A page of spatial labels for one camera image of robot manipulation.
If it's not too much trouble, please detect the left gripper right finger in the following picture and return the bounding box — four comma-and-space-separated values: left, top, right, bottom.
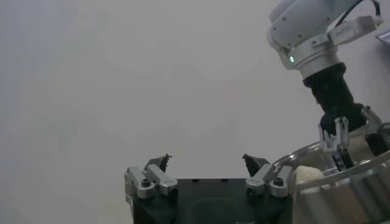
242, 153, 297, 198

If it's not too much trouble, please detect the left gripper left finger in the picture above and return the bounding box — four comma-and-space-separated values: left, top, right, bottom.
124, 153, 179, 200

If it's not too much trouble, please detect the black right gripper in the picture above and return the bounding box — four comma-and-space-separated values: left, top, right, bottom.
303, 62, 390, 171

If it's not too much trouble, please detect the white steamed baozi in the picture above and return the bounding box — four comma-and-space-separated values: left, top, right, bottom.
294, 165, 325, 184

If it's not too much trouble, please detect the stainless steel steamer basket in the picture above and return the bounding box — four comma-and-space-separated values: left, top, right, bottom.
272, 121, 390, 224

